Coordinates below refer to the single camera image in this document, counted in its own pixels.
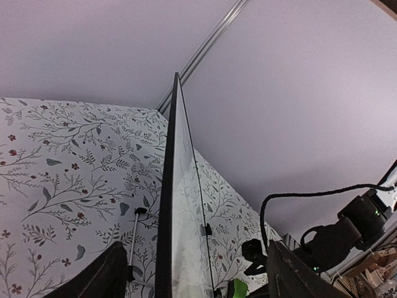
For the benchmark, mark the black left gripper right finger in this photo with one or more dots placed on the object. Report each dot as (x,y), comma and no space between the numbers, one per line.
(288,276)

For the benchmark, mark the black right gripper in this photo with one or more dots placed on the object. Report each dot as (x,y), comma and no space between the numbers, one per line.
(251,251)

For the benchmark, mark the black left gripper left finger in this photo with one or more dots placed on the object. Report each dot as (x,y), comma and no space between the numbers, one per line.
(106,276)

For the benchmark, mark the green black whiteboard eraser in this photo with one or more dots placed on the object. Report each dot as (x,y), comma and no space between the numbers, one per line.
(237,288)

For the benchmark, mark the white whiteboard black frame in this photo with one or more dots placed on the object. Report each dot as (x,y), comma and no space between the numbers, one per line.
(182,254)

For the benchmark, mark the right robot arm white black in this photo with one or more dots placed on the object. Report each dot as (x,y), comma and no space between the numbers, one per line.
(360,224)

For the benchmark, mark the metal whiteboard back stand rod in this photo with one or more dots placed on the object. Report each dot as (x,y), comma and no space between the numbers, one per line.
(138,212)

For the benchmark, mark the black whiteboard stand clip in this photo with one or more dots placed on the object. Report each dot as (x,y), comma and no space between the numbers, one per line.
(206,230)

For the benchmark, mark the floral patterned table mat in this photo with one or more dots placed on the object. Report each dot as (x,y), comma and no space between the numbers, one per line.
(72,176)

